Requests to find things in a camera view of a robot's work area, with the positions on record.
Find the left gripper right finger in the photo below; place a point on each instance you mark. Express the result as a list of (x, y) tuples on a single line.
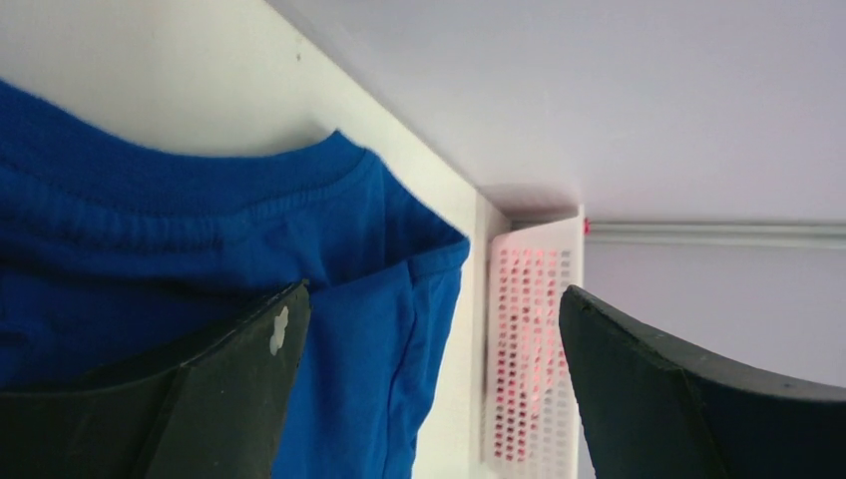
[(656, 406)]

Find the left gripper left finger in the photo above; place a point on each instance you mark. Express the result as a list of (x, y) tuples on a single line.
[(210, 405)]

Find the blue printed t-shirt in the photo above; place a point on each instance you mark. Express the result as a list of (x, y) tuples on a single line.
[(110, 249)]

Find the white plastic basket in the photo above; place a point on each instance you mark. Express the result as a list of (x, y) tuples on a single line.
[(532, 423)]

